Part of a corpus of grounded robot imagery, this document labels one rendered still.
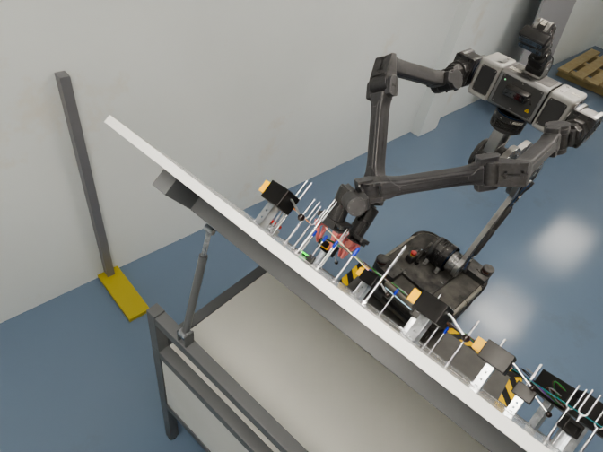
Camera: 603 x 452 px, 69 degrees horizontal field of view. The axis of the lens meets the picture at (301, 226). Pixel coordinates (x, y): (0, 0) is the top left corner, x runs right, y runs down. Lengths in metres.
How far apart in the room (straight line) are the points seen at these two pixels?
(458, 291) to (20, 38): 2.40
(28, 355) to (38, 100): 1.25
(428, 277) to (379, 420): 1.34
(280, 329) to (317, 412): 0.31
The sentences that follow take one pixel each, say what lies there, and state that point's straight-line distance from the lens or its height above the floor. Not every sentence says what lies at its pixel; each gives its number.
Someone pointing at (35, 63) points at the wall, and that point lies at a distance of 2.01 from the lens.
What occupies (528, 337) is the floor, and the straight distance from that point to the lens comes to 3.14.
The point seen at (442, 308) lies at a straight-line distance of 0.84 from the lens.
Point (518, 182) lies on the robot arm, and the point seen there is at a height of 1.44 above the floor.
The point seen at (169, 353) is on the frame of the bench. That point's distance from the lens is 1.56.
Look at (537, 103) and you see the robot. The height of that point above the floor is 1.46.
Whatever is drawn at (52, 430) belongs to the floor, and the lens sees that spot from 2.42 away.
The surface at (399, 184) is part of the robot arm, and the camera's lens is 1.36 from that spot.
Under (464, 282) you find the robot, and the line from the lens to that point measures 2.83.
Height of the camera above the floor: 2.16
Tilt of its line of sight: 44 degrees down
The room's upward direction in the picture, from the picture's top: 12 degrees clockwise
